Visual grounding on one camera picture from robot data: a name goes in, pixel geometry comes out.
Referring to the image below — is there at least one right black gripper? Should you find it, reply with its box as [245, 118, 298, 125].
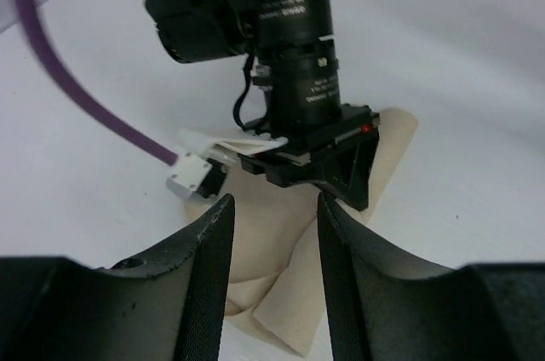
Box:
[240, 104, 380, 211]

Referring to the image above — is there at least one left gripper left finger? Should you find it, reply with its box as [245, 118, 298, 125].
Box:
[1, 195, 235, 360]

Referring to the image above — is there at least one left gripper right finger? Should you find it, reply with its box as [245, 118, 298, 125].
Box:
[318, 194, 544, 360]

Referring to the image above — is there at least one beige cloth napkin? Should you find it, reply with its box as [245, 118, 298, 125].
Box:
[182, 106, 419, 358]

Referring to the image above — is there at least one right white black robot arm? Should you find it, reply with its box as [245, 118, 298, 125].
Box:
[145, 0, 380, 210]

